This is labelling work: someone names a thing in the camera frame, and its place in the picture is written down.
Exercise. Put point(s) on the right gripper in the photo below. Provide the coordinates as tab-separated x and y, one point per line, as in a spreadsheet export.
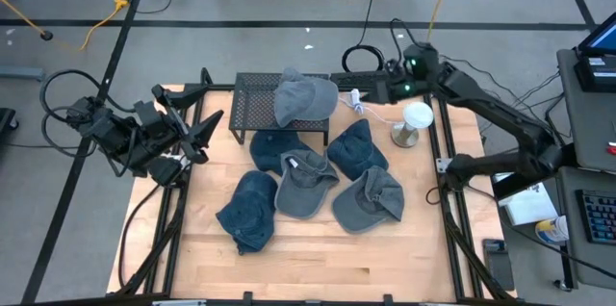
411	90

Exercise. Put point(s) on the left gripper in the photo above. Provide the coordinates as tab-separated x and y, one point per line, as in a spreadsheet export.
175	125

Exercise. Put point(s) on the dark blue denim baseball cap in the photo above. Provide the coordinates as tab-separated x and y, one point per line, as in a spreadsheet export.
356	149
269	149
248	210

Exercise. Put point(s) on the grey denim baseball cap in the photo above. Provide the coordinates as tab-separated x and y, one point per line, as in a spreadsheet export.
303	190
308	99
366	205

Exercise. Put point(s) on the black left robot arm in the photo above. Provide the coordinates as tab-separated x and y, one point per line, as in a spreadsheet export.
115	137

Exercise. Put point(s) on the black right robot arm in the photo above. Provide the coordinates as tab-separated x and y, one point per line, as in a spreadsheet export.
505	117

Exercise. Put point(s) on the white mushroom table lamp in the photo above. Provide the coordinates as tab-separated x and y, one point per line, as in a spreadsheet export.
418	114

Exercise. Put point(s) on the black perforated metal shelf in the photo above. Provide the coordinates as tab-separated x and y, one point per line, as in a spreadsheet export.
250	126

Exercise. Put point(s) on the black round stand foot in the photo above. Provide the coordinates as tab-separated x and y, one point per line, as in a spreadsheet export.
46	35

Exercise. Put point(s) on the grey floor stand base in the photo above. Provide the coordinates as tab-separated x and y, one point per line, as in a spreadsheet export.
21	73

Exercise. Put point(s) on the white paper booklet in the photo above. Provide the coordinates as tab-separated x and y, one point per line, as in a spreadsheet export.
529	207

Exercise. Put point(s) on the grey equipment cart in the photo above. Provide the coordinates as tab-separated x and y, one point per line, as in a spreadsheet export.
587	128

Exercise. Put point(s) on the black equipment box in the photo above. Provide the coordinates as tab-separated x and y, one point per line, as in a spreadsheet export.
597	77

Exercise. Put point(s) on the white wipes canister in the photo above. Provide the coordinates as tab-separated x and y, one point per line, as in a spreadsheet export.
551	231

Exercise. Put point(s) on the laptop with blue screen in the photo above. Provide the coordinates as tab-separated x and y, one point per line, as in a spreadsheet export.
604	39

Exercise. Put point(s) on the red button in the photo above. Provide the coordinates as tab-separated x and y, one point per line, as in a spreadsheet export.
612	148

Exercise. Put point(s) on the black keyboard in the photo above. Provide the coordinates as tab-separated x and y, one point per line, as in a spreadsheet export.
599	217

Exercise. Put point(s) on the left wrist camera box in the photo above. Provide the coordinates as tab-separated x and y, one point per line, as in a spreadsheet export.
148	112

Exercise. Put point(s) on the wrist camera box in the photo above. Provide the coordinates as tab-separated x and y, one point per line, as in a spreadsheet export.
423	58
148	112

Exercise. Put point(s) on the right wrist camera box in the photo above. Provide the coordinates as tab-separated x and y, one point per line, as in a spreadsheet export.
423	58

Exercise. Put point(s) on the silver metal bracket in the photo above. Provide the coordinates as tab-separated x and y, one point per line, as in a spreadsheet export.
443	165

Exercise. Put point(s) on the black aluminium table frame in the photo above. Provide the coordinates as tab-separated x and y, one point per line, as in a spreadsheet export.
337	303

